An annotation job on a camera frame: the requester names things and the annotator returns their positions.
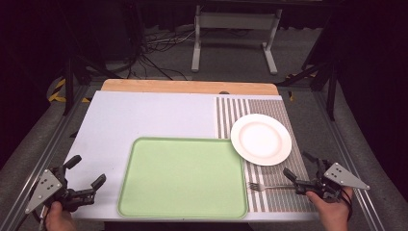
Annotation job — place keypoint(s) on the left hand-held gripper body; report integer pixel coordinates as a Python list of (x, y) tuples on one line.
[(48, 187)]

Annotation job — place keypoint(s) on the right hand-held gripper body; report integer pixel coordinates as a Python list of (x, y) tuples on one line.
[(341, 176)]

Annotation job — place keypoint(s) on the silver metal fork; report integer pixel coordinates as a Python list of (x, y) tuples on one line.
[(256, 186)]

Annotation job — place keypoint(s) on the person's left hand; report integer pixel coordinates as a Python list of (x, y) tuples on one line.
[(59, 219)]

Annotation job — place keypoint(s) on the person's right hand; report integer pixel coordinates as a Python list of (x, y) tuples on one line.
[(333, 215)]

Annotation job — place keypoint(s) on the white round plate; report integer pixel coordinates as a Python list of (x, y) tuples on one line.
[(260, 139)]

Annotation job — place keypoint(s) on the grey striped placemat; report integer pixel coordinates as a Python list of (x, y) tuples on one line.
[(272, 107)]

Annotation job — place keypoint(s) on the yellow black hazard tape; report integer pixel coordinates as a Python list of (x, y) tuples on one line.
[(57, 93)]

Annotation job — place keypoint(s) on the black tripod stand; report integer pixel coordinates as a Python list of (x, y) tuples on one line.
[(69, 83), (332, 83)]

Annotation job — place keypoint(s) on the white table cover sheet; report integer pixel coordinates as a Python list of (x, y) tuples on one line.
[(144, 115)]

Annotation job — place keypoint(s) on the light green tray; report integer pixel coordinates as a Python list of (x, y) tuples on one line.
[(183, 178)]

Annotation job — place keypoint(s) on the aluminium rail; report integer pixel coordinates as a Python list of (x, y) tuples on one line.
[(35, 170), (352, 160)]

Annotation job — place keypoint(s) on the white metal stand frame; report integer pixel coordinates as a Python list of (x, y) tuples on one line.
[(235, 20)]

